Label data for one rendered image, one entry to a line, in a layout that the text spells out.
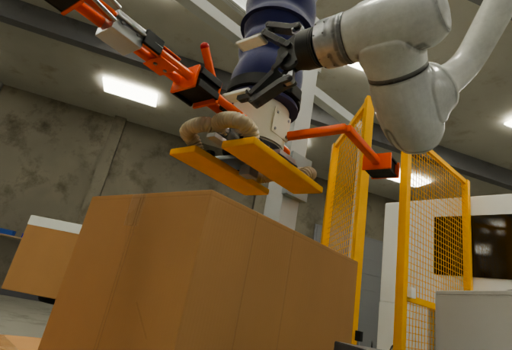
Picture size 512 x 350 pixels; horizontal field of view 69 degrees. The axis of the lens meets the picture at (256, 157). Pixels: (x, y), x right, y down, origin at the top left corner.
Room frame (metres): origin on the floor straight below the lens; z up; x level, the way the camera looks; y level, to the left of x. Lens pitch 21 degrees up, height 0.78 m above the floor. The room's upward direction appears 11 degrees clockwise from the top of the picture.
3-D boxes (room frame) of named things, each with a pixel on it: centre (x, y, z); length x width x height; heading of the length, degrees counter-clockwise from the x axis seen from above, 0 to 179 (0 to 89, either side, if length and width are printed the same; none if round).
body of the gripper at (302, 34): (0.59, -0.04, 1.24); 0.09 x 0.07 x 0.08; 50
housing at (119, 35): (0.62, 0.31, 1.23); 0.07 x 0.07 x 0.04; 50
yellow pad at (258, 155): (0.92, -0.06, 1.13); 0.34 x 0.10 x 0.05; 140
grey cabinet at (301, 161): (2.35, -0.30, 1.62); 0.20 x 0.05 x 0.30; 129
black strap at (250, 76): (0.98, 0.01, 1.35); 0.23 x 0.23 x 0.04
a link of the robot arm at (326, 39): (0.54, -0.10, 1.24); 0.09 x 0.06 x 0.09; 140
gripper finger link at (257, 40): (0.67, 0.06, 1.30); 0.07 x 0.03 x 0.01; 50
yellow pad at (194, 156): (1.04, 0.08, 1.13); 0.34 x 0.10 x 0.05; 140
